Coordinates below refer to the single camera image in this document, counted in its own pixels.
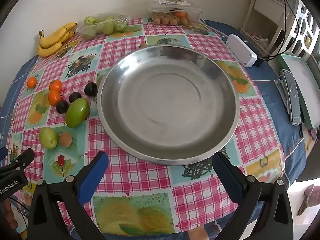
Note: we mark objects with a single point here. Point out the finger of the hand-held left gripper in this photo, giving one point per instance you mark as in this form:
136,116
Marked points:
3,152
23,158

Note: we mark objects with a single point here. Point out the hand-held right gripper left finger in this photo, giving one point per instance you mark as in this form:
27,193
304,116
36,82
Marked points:
93,172

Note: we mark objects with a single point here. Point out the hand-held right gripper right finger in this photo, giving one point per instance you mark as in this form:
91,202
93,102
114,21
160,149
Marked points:
228,177

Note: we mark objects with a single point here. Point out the large brown longan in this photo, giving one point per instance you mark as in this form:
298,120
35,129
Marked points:
65,140

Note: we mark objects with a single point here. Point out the large green mango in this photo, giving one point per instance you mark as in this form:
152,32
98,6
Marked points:
77,112

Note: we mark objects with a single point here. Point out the dark purple plum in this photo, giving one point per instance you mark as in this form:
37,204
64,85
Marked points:
90,89
62,106
75,96

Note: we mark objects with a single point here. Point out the orange tangerine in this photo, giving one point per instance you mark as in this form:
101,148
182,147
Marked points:
54,98
179,14
31,82
55,85

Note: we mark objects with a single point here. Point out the large steel bowl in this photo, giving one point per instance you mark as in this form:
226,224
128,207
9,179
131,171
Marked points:
170,105

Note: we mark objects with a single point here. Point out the blue plaid cloth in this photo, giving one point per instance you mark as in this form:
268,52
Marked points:
265,90

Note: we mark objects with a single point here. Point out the grey handheld device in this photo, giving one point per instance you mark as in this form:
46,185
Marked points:
292,97

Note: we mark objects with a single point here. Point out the grey plastic holder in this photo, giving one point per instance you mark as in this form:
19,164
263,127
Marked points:
280,86

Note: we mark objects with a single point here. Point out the black power adapter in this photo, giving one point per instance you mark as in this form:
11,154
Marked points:
261,61

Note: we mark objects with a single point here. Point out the green shallow box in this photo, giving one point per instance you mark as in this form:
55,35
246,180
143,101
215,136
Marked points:
303,80

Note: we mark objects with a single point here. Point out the bunch of yellow bananas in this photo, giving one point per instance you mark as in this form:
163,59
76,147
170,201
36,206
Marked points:
53,38

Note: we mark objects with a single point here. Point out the white plastic device box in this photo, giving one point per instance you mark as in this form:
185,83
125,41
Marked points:
241,50

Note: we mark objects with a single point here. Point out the small brown longan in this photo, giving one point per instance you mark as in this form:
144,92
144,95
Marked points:
142,45

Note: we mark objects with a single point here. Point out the clear plastic tray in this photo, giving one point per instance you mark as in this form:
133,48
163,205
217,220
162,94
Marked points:
86,32

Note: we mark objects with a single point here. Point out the white mesh bag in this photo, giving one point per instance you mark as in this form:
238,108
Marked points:
260,40

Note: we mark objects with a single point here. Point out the pile of green jujubes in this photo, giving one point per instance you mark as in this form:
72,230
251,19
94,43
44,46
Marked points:
108,27

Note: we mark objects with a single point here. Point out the pile of brown longans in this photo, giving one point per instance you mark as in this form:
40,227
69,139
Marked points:
165,20

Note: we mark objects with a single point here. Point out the white wooden shelf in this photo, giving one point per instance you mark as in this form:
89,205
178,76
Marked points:
257,2

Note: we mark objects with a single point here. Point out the white lattice panel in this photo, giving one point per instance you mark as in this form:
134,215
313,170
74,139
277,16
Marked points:
301,12

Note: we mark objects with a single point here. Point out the clear plastic clamshell box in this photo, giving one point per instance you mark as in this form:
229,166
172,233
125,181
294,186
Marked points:
170,5

